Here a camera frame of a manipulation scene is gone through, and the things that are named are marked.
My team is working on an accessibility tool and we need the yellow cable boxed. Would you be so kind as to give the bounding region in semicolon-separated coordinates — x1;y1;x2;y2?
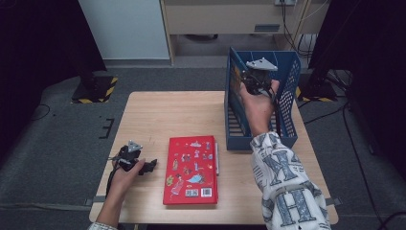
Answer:
291;0;329;49

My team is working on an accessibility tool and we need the striped black stand base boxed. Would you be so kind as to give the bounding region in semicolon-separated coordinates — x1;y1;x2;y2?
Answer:
70;75;119;104
295;80;339;104

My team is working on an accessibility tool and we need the black cable bundle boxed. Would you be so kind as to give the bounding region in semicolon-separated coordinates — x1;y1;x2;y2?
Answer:
280;0;315;60

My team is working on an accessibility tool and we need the dark curtain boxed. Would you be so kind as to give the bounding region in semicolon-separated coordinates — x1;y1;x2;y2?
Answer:
0;0;108;161
307;0;406;180

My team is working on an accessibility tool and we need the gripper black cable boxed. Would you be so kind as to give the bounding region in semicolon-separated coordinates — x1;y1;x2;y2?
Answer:
104;154;123;199
266;84;282;138

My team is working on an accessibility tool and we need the person's left hand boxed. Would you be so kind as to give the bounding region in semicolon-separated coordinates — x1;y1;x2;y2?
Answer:
109;157;147;195

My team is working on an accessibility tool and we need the beige desk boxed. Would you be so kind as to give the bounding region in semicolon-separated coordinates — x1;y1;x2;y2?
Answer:
159;0;329;66

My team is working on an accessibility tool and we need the red illustrated book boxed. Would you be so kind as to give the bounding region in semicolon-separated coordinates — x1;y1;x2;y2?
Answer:
162;135;219;206

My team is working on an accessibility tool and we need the short black floor cable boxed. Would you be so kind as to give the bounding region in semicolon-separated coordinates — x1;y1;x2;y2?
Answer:
303;104;348;126

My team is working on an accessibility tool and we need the blue plastic file rack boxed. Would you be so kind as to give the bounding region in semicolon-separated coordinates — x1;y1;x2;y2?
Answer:
224;47;302;151

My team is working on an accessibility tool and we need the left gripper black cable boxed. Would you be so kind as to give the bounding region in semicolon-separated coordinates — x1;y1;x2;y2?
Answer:
104;154;123;199

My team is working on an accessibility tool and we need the long black floor cable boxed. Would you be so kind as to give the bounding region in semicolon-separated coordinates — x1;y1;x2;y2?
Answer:
342;102;386;230

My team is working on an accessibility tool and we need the grey label on desk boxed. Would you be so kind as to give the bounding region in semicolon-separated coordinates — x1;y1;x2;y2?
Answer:
254;23;282;34

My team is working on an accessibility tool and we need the person's right hand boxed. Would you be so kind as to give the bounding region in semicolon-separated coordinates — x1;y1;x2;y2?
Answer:
238;80;282;137

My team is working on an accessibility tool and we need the curved black floor cable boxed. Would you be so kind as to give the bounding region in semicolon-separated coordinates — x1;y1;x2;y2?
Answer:
377;210;406;230

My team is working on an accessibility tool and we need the grey tape strip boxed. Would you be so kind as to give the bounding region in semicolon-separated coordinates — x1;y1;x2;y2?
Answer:
325;196;343;207
83;195;107;207

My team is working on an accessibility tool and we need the looped black floor cable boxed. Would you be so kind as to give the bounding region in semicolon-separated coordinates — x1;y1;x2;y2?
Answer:
31;103;52;122

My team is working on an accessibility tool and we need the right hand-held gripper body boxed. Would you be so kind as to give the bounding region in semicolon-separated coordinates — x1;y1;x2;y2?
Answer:
240;57;279;97

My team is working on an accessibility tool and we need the white panel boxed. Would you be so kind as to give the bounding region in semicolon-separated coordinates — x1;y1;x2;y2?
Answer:
78;0;170;60

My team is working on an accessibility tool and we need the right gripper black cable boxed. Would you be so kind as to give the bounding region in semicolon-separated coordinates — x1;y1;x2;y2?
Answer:
266;84;282;138

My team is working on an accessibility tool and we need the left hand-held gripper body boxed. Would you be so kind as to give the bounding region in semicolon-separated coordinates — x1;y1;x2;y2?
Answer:
113;139;144;173

